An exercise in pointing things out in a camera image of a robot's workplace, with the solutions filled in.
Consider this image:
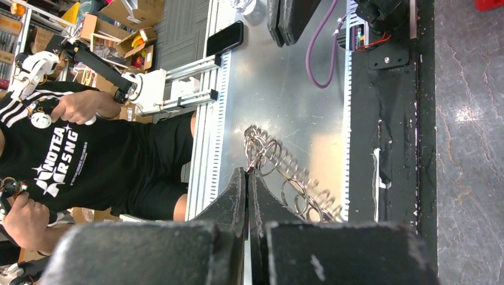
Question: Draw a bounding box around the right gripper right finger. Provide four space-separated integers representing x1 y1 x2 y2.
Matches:
248 170 439 284

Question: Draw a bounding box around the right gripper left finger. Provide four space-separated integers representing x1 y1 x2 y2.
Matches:
40 167 247 284

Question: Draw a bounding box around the operator in black t-shirt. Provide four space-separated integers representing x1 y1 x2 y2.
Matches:
1 81 196 255

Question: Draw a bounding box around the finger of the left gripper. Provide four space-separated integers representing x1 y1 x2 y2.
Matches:
278 0 321 46
267 0 285 48

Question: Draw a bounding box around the white slotted cable duct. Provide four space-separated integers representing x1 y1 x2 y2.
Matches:
340 0 355 221

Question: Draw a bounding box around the red plastic basket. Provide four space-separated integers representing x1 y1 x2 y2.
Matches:
474 0 504 11

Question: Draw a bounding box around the black smartphone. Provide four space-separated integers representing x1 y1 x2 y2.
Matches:
206 21 244 57

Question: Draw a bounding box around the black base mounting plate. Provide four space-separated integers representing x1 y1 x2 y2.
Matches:
348 0 438 237

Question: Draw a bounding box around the large ring of keyrings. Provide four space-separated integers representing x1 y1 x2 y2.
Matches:
243 125 344 223

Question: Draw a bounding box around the cardboard boxes pile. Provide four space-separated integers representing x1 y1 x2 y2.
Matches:
59 0 166 72

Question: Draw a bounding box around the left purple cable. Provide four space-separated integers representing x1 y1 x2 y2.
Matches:
305 0 347 89

